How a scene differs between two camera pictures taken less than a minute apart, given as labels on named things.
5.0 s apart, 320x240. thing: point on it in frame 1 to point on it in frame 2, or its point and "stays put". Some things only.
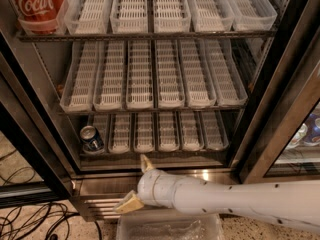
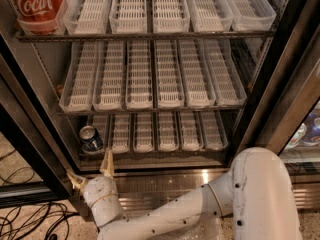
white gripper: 146,186 to 97,188
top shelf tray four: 171,9 stays put
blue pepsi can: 90,137 stays put
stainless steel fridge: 220,79 stays put
